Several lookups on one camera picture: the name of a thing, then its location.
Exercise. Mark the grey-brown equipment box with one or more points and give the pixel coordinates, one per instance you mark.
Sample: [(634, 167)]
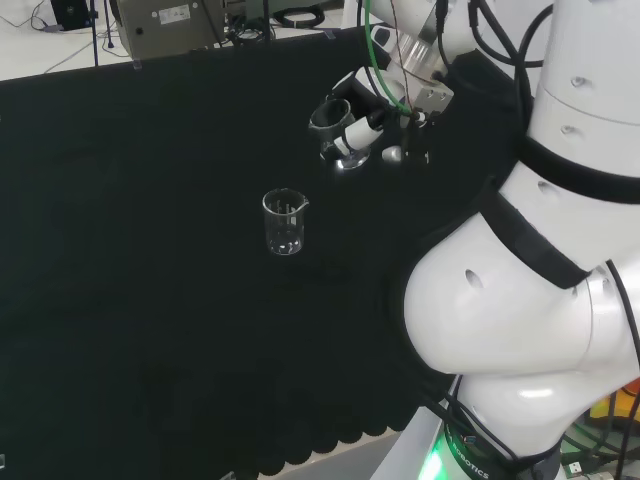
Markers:
[(170, 25)]

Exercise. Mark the black thin pole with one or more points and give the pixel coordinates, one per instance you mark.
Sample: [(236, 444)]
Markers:
[(267, 20)]

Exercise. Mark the black electronic device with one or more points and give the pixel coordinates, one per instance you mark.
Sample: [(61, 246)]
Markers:
[(70, 12)]

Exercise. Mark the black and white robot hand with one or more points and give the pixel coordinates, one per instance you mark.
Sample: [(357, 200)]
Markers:
[(367, 97)]

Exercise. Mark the yellow stop button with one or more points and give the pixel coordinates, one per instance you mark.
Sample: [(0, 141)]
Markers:
[(622, 402)]

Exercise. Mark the black tripod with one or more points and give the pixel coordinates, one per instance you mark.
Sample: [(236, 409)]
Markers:
[(94, 40)]

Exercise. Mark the black bench cloth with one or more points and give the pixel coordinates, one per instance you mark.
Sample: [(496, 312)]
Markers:
[(150, 250)]

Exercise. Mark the small clear glass beaker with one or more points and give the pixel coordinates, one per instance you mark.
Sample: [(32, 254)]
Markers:
[(327, 144)]

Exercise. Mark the clear graduated glass beaker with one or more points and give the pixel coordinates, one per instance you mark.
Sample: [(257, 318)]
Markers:
[(285, 225)]

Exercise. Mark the clear tape strip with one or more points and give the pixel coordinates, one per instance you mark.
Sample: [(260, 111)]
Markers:
[(136, 65), (330, 35)]

